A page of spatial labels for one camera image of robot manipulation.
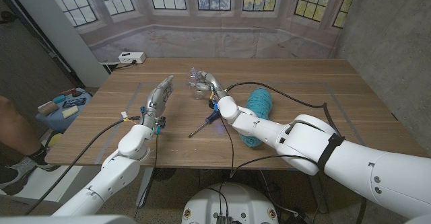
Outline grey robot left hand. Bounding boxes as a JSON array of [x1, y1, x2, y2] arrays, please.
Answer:
[[139, 75, 175, 130]]

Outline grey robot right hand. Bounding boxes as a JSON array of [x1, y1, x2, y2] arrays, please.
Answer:
[[187, 69, 229, 100]]

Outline teal yarn skein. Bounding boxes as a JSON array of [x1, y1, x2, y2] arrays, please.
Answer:
[[239, 87, 273, 148]]

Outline white power strip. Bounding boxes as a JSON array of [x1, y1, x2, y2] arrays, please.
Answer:
[[118, 51, 147, 65]]

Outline printed window backdrop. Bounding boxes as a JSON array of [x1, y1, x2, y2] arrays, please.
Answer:
[[42, 0, 360, 63]]

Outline black floor fan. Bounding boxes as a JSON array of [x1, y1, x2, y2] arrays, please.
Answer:
[[153, 167, 177, 182]]

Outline yellow sponge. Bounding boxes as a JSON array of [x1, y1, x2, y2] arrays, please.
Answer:
[[61, 106, 79, 119]]

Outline grey metal table leg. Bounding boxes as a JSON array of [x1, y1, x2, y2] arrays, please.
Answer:
[[306, 173, 328, 214], [135, 167, 155, 208]]

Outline blue stool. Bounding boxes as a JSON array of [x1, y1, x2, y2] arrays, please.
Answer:
[[35, 87, 92, 133]]

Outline brown twine roll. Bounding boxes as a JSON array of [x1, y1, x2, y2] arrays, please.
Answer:
[[37, 101, 60, 116]]

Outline yellow black floor object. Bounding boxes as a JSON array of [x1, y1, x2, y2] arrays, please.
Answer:
[[44, 132, 64, 149]]

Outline white slanted pillar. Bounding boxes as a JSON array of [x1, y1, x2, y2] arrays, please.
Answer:
[[6, 0, 110, 87]]

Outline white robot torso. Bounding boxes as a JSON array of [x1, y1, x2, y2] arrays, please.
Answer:
[[181, 182, 279, 224]]

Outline white floor mat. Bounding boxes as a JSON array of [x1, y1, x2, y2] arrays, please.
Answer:
[[13, 165, 85, 200]]

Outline person bare leg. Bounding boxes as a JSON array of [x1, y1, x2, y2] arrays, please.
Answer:
[[0, 95, 50, 166]]

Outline grey black sneaker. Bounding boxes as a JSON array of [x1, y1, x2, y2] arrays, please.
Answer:
[[0, 157, 61, 196]]

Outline black power brick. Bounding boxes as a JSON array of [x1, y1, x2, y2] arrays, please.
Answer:
[[286, 212, 310, 224]]

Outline black blue handled screwdriver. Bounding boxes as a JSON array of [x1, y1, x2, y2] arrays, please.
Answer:
[[187, 108, 223, 139]]

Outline black power strip cord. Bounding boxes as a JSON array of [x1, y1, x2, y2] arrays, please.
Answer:
[[114, 61, 137, 71]]

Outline thin black left wrist cable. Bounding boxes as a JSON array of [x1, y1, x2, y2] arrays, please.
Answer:
[[133, 135, 159, 220]]

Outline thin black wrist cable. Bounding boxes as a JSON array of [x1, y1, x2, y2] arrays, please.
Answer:
[[218, 116, 324, 224], [133, 135, 159, 220]]

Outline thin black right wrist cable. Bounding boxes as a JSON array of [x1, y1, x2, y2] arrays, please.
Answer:
[[218, 116, 324, 224]]

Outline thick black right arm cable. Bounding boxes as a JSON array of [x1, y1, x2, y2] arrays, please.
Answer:
[[224, 81, 368, 224]]

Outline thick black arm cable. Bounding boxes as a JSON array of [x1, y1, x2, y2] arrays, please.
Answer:
[[25, 116, 141, 215], [224, 81, 368, 224]]

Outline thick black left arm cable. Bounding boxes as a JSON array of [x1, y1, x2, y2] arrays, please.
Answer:
[[25, 116, 141, 215]]

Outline white floor cable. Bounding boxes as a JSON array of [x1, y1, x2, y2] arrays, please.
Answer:
[[259, 170, 299, 215]]

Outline black door handle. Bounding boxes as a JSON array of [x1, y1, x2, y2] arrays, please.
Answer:
[[0, 11, 16, 25]]

